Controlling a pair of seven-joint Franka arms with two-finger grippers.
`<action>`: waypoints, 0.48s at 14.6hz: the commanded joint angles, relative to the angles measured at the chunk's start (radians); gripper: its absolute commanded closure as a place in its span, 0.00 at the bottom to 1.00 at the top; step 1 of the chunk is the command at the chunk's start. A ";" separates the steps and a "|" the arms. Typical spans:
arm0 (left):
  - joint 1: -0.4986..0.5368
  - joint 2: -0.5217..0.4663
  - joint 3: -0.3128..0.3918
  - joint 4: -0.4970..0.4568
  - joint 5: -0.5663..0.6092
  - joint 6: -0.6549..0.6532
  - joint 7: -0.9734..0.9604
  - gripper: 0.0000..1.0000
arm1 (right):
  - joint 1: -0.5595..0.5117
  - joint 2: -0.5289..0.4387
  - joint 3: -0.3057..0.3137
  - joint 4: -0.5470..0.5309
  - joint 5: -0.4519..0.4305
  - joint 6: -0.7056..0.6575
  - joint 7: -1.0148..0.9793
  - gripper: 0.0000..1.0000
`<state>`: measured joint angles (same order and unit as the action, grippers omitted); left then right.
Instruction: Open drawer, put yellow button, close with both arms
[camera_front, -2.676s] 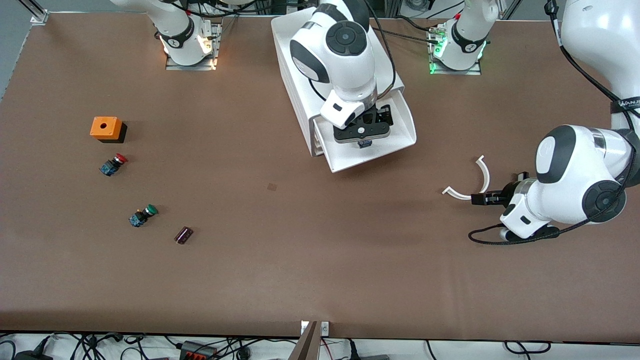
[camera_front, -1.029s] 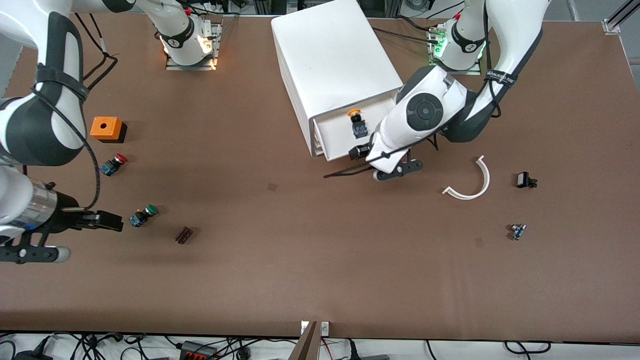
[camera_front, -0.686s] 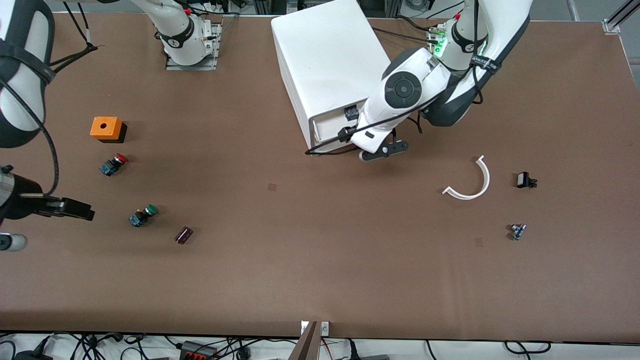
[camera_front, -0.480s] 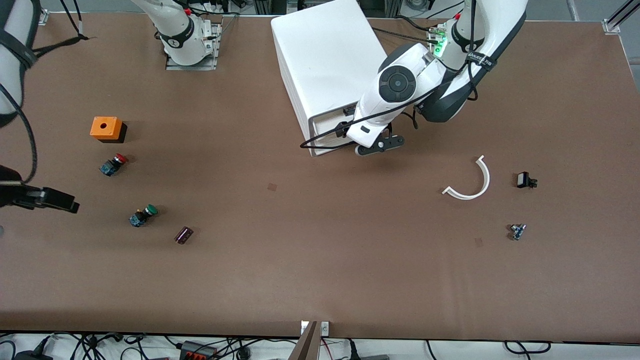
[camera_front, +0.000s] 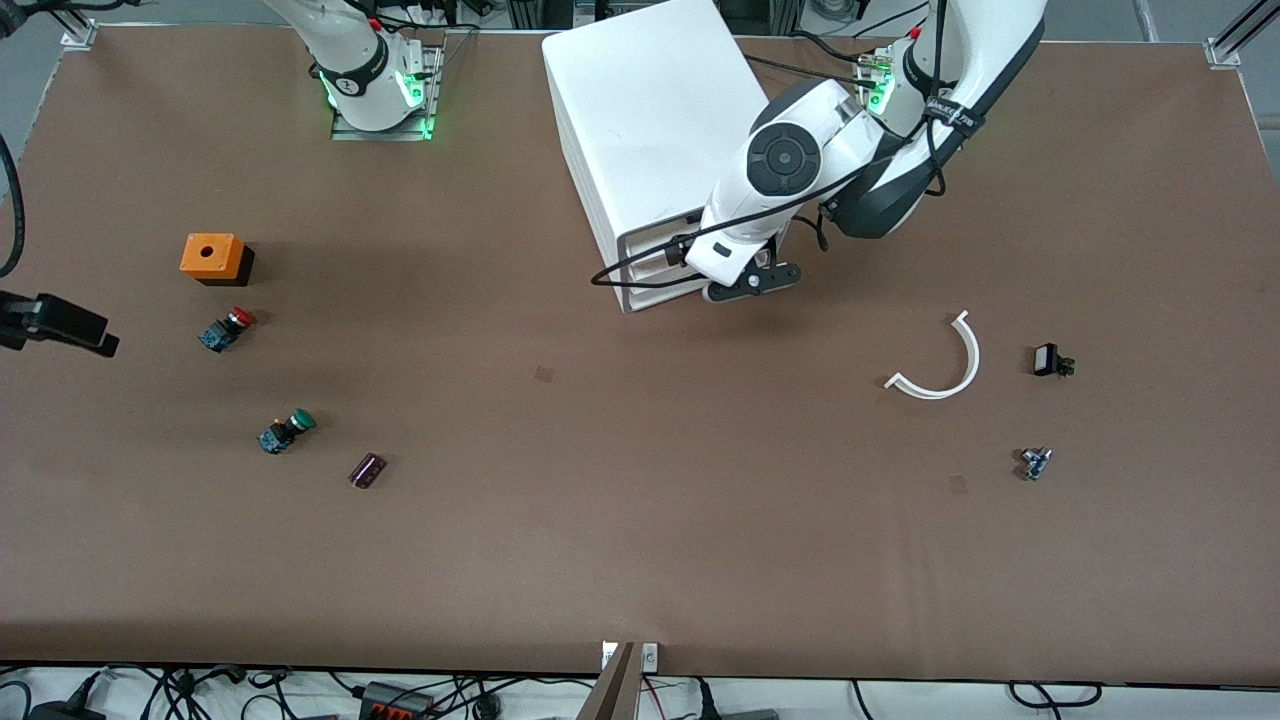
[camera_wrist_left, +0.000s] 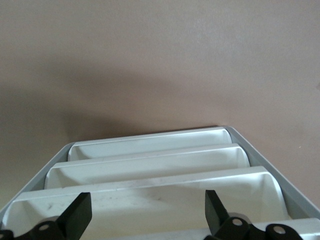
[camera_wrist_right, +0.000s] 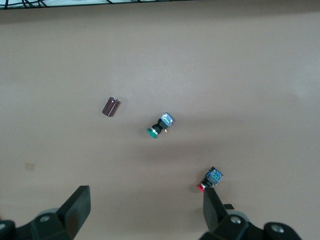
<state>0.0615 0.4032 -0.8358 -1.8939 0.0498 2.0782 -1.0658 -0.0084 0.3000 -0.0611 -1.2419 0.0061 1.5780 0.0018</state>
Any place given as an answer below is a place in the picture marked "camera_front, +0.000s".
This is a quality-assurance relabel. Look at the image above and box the red push button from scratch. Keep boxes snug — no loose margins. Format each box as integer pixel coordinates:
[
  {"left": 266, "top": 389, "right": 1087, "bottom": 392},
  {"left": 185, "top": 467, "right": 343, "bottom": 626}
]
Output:
[{"left": 197, "top": 307, "right": 257, "bottom": 353}]

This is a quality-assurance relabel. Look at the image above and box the white drawer cabinet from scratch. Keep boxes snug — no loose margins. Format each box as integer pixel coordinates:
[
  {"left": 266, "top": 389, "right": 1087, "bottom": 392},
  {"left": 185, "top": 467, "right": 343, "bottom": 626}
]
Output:
[{"left": 541, "top": 0, "right": 801, "bottom": 315}]

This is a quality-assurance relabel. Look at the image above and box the green push button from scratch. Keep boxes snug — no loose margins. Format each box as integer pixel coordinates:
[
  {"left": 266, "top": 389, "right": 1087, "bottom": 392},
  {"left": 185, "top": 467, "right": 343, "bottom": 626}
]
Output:
[{"left": 257, "top": 408, "right": 318, "bottom": 456}]

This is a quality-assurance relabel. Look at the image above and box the orange box with hole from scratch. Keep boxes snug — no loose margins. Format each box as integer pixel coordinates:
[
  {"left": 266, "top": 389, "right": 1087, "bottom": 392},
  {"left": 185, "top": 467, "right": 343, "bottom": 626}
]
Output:
[{"left": 180, "top": 234, "right": 254, "bottom": 288}]

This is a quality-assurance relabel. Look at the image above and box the white curved plastic strip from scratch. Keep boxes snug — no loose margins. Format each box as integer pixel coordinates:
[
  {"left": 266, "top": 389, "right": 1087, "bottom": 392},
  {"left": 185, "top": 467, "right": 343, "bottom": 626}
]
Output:
[{"left": 884, "top": 310, "right": 982, "bottom": 401}]

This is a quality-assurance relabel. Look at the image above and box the black orange power strip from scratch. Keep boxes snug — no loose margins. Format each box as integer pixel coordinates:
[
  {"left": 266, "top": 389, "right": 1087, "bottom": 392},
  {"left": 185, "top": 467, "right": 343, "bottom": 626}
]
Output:
[{"left": 360, "top": 681, "right": 437, "bottom": 720}]

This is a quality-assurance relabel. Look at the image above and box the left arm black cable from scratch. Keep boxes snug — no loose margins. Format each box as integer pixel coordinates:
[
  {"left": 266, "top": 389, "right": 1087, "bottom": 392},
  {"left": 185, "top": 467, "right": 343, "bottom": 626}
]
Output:
[{"left": 590, "top": 0, "right": 986, "bottom": 289}]

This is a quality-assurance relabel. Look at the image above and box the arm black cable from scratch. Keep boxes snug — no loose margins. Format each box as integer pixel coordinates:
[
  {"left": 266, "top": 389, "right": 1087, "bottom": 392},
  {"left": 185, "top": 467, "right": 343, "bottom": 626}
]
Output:
[
  {"left": 590, "top": 0, "right": 986, "bottom": 289},
  {"left": 0, "top": 135, "right": 24, "bottom": 279}
]

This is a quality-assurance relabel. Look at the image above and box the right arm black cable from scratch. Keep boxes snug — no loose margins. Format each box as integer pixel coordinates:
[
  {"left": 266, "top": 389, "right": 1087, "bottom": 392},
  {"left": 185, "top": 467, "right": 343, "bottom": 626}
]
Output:
[{"left": 0, "top": 135, "right": 24, "bottom": 279}]

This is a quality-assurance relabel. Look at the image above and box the black base cable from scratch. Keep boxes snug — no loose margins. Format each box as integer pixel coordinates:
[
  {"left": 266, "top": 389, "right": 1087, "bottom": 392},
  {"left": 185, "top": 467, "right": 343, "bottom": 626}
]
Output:
[{"left": 745, "top": 52, "right": 873, "bottom": 83}]

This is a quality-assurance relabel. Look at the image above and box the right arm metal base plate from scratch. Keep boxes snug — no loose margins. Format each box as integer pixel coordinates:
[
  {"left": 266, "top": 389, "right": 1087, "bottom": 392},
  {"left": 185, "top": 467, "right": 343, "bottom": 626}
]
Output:
[{"left": 330, "top": 45, "right": 443, "bottom": 142}]

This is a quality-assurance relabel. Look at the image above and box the grey camera post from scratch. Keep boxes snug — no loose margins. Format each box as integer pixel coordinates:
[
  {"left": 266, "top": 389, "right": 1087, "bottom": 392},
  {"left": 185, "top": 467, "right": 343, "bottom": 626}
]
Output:
[{"left": 575, "top": 642, "right": 641, "bottom": 720}]

